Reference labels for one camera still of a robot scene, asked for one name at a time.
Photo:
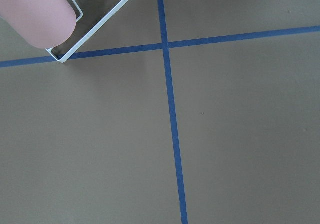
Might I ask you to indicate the pink plastic cup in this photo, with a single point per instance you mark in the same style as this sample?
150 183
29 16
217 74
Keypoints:
43 24

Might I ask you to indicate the white wire cup rack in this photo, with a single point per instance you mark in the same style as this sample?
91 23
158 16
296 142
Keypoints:
91 15

